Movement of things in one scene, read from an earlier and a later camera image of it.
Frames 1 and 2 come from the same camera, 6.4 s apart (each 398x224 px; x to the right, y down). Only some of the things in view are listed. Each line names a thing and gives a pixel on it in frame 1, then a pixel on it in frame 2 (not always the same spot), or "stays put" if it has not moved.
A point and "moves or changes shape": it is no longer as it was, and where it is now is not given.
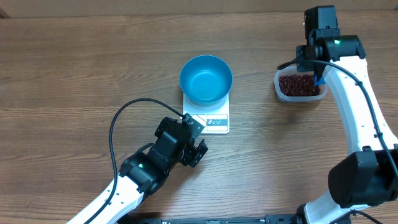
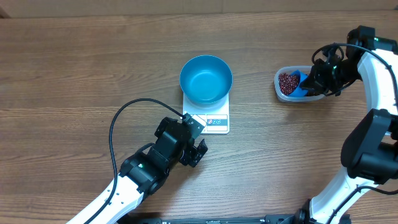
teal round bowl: x=206 y=80 stays put
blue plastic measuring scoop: x=321 y=81 moves or changes shape
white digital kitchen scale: x=217 y=120 stays put
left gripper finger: x=191 y=155 stays put
